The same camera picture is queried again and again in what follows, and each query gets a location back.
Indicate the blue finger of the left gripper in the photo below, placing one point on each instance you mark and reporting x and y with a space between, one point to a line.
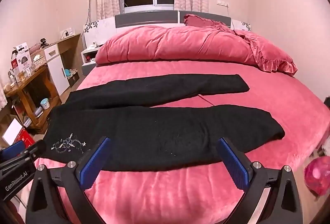
13 150

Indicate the red cardboard box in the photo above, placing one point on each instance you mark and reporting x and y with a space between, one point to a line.
15 133

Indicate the round pink bed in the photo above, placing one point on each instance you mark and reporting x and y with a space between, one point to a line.
205 193

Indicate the pink balloon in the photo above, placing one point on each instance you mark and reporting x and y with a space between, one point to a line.
316 175

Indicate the white red product box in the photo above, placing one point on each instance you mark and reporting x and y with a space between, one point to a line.
20 58

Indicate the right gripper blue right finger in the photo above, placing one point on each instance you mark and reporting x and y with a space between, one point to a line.
236 163

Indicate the black pants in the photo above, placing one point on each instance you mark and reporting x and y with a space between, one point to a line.
148 135

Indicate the side window curtain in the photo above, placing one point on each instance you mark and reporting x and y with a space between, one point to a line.
3 99

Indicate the pink folded duvet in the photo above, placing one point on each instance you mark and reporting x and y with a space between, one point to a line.
176 43

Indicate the wall socket right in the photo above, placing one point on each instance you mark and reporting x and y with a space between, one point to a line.
222 3

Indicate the white wooden cabinet desk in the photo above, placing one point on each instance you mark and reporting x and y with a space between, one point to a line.
64 61

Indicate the pink ruffled pillow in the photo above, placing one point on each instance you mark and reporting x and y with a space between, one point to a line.
267 56

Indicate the wooden side table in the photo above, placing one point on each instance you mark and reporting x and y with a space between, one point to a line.
28 94

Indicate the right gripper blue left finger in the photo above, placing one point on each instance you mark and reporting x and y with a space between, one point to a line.
92 162

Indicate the light blue lidded jar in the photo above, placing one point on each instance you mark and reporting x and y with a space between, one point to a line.
45 103

